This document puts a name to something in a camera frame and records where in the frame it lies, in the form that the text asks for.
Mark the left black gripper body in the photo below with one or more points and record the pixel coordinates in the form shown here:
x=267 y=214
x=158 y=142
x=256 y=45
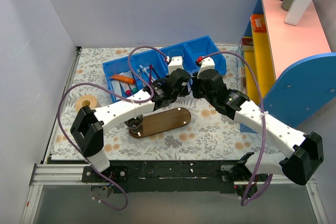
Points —
x=184 y=87

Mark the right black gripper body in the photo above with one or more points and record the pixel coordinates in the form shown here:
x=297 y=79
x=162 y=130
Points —
x=197 y=90

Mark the dark smoked plastic cup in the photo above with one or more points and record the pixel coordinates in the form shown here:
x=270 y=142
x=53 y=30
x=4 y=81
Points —
x=134 y=125

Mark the clear textured acrylic holder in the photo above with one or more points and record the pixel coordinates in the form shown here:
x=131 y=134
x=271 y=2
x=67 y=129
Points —
x=190 y=82

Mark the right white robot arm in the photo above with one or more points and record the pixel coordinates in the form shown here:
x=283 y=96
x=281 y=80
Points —
x=302 y=153

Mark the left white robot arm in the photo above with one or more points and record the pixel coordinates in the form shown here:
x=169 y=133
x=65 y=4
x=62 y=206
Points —
x=140 y=113

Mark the red toothbrush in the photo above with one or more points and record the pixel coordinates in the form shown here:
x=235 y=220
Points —
x=150 y=74

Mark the white toothbrush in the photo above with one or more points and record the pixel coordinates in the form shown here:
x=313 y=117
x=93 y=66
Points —
x=144 y=70

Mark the oval wooden tray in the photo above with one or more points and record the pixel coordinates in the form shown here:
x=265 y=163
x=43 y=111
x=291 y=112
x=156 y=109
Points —
x=163 y=121

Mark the grey toothbrush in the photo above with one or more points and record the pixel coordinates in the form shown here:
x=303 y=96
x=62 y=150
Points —
x=139 y=73

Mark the orange toothpaste tube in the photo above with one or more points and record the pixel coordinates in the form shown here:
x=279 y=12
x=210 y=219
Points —
x=123 y=78

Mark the left blue divided bin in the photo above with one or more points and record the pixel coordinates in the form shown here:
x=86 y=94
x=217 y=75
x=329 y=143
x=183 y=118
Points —
x=123 y=65

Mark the blue divided bin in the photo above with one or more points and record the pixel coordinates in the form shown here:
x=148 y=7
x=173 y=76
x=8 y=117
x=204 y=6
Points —
x=193 y=49
x=123 y=65

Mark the white tube green cap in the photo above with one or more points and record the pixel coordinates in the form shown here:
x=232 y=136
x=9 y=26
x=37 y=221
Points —
x=133 y=88

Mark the right blue divided bin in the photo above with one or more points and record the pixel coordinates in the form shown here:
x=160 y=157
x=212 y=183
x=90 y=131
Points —
x=193 y=49

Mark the clear plastic cup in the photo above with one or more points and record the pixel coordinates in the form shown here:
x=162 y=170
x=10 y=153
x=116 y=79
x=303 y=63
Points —
x=175 y=53

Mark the floral table mat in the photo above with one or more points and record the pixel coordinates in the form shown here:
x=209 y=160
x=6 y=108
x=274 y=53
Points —
x=209 y=135

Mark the sponge package box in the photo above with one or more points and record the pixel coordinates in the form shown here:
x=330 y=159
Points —
x=245 y=49

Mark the orange snack box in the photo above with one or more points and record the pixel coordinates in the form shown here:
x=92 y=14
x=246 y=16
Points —
x=258 y=24

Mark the blue pink shelf unit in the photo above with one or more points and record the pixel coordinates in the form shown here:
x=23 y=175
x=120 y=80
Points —
x=298 y=63

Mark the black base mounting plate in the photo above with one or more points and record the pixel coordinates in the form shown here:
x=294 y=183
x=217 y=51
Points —
x=171 y=176

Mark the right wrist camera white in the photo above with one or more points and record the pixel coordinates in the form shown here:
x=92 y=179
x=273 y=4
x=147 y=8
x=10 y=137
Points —
x=205 y=64

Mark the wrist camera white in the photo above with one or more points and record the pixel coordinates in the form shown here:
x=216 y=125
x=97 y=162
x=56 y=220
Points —
x=205 y=64
x=175 y=63

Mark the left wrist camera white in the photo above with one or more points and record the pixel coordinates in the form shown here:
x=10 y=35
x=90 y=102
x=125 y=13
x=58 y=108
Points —
x=175 y=63

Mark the aluminium frame rail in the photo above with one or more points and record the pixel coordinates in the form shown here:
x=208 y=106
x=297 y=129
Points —
x=45 y=175

